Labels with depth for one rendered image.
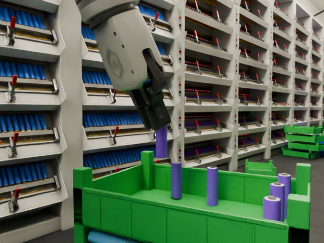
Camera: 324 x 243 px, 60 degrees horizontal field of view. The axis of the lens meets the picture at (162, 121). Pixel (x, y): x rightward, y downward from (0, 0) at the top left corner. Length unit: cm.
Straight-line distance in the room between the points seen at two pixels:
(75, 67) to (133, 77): 83
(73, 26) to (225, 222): 104
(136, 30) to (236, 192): 32
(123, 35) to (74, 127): 85
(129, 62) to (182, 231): 22
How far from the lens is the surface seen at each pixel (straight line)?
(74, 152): 120
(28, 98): 112
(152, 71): 38
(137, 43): 38
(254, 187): 51
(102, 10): 39
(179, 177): 51
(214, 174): 48
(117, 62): 41
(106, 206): 40
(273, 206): 34
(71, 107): 118
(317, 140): 310
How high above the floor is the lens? 49
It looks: 3 degrees down
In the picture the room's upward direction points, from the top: straight up
